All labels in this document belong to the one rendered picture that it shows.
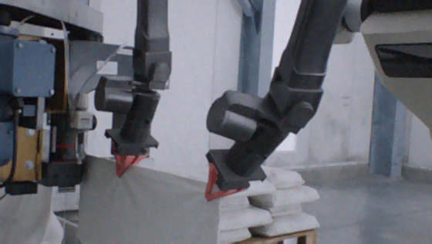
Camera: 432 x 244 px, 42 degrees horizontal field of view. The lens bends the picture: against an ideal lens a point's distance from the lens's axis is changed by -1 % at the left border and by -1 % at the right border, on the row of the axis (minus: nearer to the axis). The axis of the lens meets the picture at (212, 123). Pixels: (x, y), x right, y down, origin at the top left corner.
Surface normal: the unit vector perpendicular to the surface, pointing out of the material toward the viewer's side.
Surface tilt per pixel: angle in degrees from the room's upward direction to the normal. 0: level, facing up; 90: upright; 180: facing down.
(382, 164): 90
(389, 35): 130
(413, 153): 90
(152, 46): 102
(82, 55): 90
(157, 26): 93
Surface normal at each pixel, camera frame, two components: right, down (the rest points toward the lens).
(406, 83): -0.63, 0.63
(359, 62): 0.67, 0.07
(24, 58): 0.92, 0.07
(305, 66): 0.20, 0.41
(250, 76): -0.74, 0.00
